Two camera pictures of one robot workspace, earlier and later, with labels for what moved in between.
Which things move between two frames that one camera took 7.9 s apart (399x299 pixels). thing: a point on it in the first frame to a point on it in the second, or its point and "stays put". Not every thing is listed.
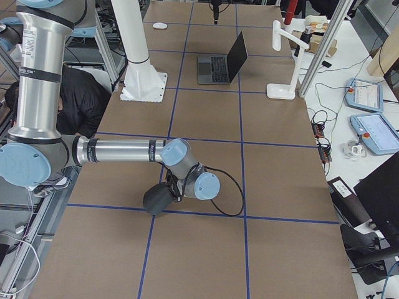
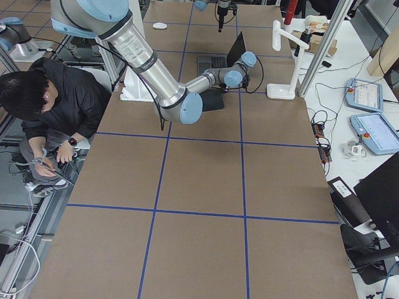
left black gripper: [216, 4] to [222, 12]
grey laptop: [222, 69] stays put
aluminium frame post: [335, 23] stays put
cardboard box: [314, 42] stays put
